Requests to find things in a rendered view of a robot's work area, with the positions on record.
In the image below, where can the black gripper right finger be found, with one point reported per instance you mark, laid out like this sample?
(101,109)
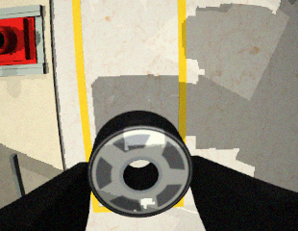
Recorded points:
(229,200)

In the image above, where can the yellow rectangular outline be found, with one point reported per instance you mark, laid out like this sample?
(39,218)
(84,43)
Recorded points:
(79,52)

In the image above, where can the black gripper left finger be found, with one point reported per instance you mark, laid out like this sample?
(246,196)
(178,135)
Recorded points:
(60,204)

